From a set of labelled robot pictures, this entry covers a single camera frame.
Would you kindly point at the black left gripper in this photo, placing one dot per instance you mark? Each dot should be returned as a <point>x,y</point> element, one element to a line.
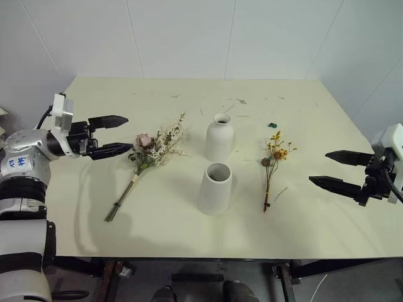
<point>80,135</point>

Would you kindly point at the small dry leaf twig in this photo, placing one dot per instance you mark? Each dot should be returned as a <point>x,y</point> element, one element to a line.
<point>241,101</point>

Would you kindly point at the white bottle-shaped ceramic vase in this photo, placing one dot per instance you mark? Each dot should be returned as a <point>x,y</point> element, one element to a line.
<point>219,141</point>

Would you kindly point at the dried pink rose bouquet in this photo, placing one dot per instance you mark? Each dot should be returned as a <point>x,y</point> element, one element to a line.
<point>145,141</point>

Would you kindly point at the dried yellow flower bunch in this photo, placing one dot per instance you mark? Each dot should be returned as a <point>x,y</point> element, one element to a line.
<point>277,153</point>

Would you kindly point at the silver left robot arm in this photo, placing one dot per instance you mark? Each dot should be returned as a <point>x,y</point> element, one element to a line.
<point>25,144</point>

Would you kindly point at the loose thin dry stem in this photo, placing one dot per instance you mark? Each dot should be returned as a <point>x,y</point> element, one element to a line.
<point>281,194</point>

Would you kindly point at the dark rounded shape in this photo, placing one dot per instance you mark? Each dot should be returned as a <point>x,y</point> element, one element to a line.
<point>162,295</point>
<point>239,292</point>

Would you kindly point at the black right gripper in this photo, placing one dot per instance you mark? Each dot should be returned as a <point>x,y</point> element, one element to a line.
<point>378,184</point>

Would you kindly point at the small crumpled silver scrap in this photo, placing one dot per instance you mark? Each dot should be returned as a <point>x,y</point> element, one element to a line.
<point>125,272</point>

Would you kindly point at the white conical ceramic vase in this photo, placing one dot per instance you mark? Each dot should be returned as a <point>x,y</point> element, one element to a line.
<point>214,192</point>

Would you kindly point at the small green blue scrap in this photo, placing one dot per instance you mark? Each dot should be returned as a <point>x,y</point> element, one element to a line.
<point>272,125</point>

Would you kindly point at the rusty brown table leg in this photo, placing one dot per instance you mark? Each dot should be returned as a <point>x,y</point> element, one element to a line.
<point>110,280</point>
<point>287,283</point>

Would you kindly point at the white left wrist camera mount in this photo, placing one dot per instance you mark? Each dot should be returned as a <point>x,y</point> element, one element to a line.
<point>61,108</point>

